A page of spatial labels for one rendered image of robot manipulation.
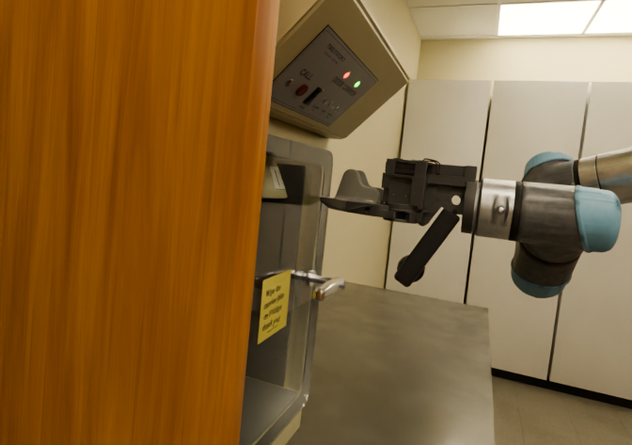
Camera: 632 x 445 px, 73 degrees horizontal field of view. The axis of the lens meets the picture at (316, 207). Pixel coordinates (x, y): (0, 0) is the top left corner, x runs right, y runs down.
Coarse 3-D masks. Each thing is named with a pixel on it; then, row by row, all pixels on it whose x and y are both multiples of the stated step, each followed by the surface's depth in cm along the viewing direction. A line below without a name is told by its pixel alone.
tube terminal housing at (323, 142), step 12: (276, 120) 50; (276, 132) 50; (288, 132) 53; (300, 132) 57; (312, 132) 61; (312, 144) 61; (324, 144) 66; (300, 420) 70; (288, 432) 66; (276, 444) 62
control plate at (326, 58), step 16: (320, 32) 37; (320, 48) 39; (336, 48) 41; (304, 64) 40; (320, 64) 42; (336, 64) 44; (352, 64) 46; (304, 80) 42; (320, 80) 44; (336, 80) 47; (352, 80) 49; (368, 80) 52; (272, 96) 41; (288, 96) 43; (304, 96) 45; (320, 96) 48; (336, 96) 50; (352, 96) 53; (304, 112) 48; (320, 112) 51; (336, 112) 54
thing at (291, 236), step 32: (288, 160) 51; (320, 160) 61; (288, 192) 53; (320, 192) 63; (288, 224) 54; (320, 224) 64; (288, 256) 55; (320, 256) 66; (256, 288) 48; (256, 320) 49; (288, 320) 57; (256, 352) 50; (288, 352) 59; (256, 384) 51; (288, 384) 60; (256, 416) 52; (288, 416) 61
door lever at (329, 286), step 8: (312, 272) 63; (312, 280) 63; (320, 280) 62; (328, 280) 62; (336, 280) 60; (344, 280) 61; (320, 288) 55; (328, 288) 56; (336, 288) 59; (344, 288) 61; (312, 296) 55; (320, 296) 54; (328, 296) 56
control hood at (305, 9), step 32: (288, 0) 34; (320, 0) 34; (352, 0) 36; (288, 32) 35; (352, 32) 40; (288, 64) 38; (384, 64) 51; (384, 96) 61; (320, 128) 56; (352, 128) 64
